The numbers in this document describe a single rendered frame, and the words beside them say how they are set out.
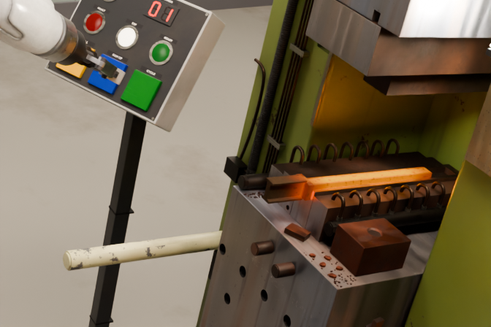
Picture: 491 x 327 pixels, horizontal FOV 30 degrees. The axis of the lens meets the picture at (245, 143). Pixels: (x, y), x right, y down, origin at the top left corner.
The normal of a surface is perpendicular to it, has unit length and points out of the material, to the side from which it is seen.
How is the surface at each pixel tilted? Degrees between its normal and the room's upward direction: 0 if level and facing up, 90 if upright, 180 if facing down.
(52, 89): 0
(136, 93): 60
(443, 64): 90
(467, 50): 90
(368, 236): 0
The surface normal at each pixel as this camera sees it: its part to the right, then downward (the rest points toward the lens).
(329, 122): 0.51, 0.47
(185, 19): -0.36, -0.22
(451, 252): -0.84, 0.06
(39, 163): 0.22, -0.88
